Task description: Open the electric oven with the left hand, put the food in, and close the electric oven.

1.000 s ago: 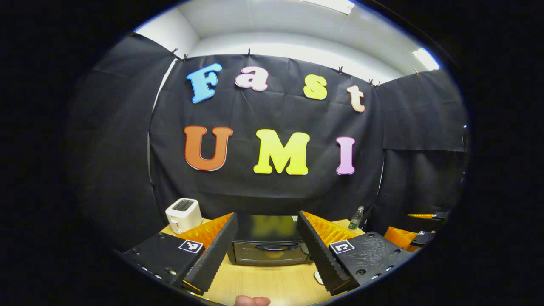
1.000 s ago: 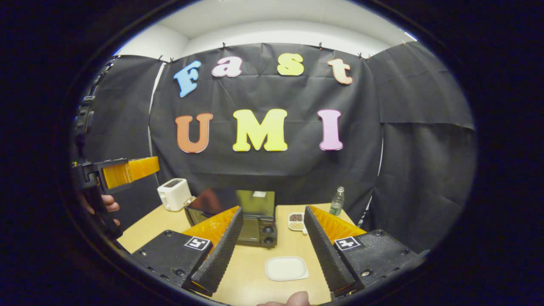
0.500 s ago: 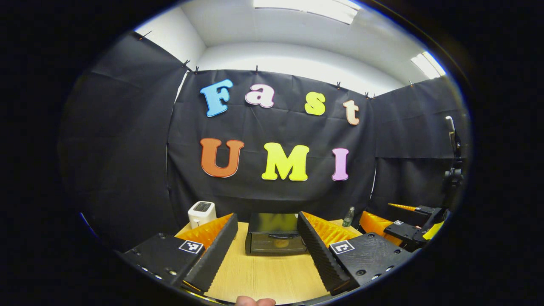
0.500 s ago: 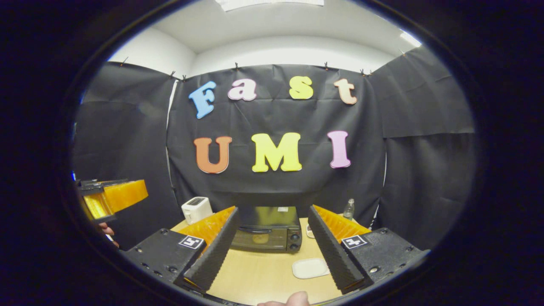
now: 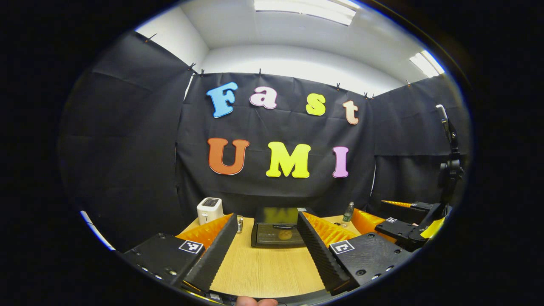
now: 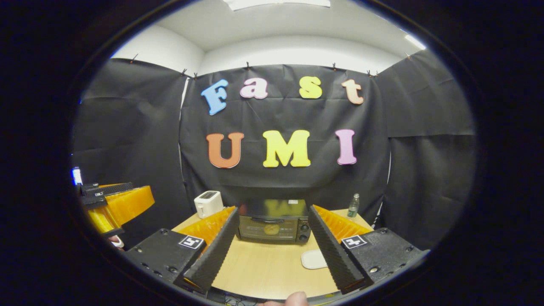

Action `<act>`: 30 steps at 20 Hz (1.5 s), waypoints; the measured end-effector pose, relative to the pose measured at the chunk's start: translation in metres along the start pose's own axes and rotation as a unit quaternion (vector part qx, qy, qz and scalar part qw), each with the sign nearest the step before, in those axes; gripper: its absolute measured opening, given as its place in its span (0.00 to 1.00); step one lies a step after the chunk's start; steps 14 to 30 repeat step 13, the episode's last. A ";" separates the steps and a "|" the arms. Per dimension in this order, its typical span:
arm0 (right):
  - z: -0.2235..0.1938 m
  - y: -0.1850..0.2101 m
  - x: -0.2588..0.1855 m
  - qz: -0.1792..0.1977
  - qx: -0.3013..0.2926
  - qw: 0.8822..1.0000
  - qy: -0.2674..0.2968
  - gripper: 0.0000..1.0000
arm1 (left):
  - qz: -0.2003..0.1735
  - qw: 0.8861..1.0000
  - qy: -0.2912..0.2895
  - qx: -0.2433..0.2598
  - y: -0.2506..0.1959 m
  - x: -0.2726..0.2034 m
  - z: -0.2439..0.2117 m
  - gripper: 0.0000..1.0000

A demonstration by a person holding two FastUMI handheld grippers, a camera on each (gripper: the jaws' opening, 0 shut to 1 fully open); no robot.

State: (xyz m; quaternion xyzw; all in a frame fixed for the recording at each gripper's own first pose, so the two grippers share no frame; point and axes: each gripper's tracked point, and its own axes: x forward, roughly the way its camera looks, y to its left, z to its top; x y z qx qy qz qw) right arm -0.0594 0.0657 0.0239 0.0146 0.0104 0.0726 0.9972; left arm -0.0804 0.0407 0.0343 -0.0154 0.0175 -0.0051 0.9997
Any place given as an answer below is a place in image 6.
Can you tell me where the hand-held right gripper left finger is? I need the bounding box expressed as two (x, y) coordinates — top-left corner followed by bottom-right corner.
(125, 207), (240, 295)

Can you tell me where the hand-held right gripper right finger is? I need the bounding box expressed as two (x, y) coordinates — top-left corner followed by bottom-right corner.
(308, 205), (430, 295)

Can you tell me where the black electric oven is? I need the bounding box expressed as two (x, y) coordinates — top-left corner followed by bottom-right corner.
(237, 199), (311, 244)

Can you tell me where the white square plate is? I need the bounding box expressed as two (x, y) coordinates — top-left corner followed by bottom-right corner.
(301, 249), (329, 269)

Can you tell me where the white toaster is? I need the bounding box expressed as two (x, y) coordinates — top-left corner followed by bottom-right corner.
(194, 191), (224, 219)

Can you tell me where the long ceiling light panel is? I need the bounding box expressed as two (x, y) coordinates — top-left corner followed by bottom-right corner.
(223, 0), (331, 11)

